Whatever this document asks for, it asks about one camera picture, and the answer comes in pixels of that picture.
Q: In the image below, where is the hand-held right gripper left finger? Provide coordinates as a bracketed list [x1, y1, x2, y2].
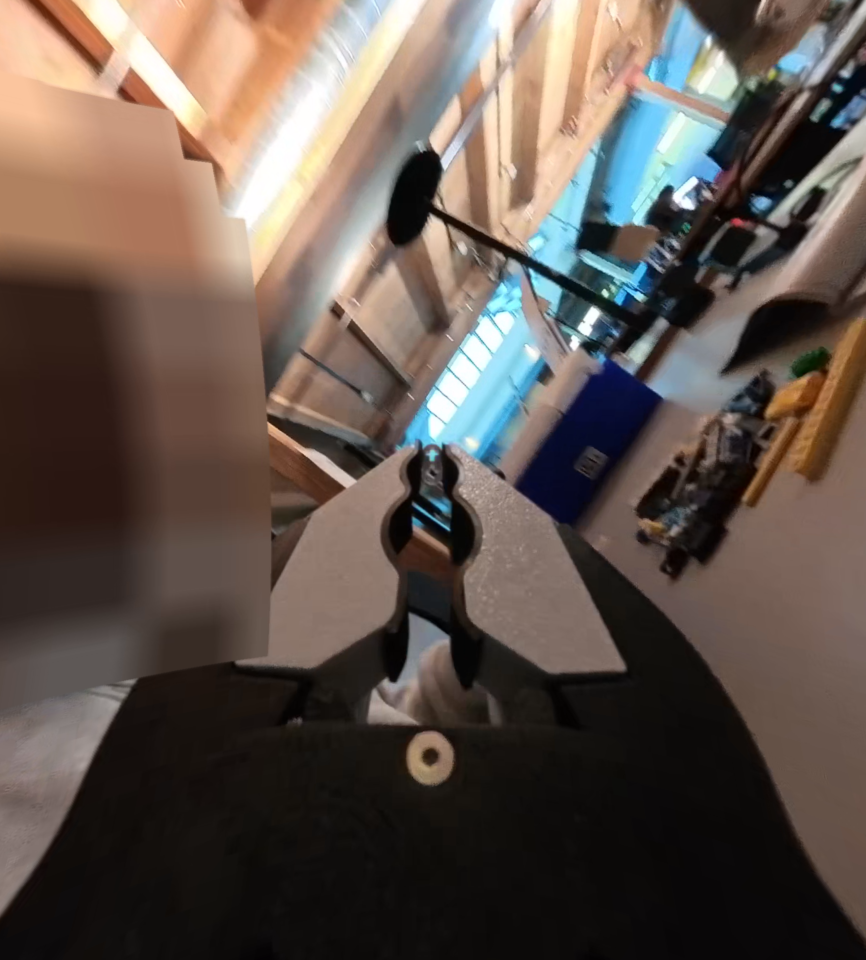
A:
[241, 442, 427, 684]

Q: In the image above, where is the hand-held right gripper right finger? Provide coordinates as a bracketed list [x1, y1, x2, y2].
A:
[439, 442, 628, 690]

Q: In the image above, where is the pile of mixed lego pieces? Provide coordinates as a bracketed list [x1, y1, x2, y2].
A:
[634, 369, 773, 580]

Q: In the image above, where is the thin yellow lego beam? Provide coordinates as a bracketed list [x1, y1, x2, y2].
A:
[740, 414, 803, 509]

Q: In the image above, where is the yellow lego plate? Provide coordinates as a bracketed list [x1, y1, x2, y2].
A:
[763, 371, 828, 423]

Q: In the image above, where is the long yellow lego beam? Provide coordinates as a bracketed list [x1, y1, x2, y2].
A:
[787, 317, 866, 483]

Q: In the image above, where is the blue plastic bin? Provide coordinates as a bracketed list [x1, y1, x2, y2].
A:
[515, 358, 664, 526]

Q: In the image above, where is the black equipment box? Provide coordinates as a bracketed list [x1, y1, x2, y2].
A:
[664, 287, 717, 329]

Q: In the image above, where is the grey zip hoodie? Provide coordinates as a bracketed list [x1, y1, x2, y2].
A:
[0, 678, 138, 960]

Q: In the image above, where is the black stand with round disc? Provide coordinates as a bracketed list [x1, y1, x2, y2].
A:
[386, 148, 655, 335]

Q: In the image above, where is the open instruction booklet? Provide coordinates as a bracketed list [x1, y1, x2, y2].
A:
[719, 112, 866, 374]

